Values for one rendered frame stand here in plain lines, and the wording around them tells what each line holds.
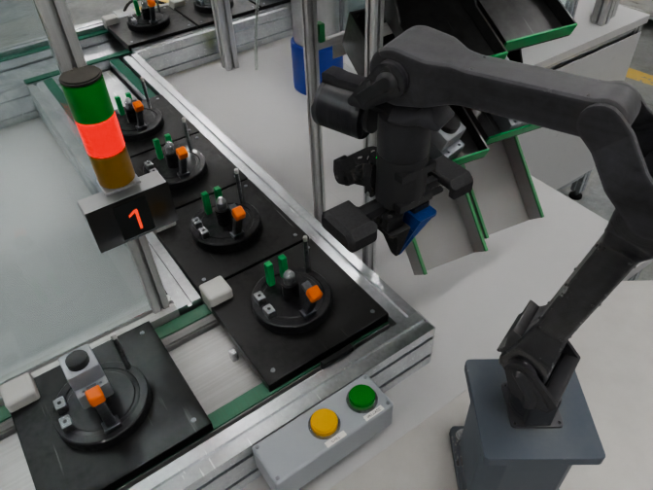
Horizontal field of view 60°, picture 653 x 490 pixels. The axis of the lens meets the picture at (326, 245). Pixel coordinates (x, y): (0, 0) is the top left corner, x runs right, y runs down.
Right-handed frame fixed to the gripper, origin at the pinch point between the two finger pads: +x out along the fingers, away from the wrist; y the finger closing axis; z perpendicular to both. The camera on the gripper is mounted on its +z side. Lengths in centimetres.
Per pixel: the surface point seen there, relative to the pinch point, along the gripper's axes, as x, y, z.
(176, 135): 28, -1, 83
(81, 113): -12.3, 25.8, 29.7
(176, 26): 28, -29, 145
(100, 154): -6.4, 25.3, 29.4
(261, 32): 35, -56, 137
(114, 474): 28, 41, 9
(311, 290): 18.1, 5.4, 12.7
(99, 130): -9.7, 24.5, 29.1
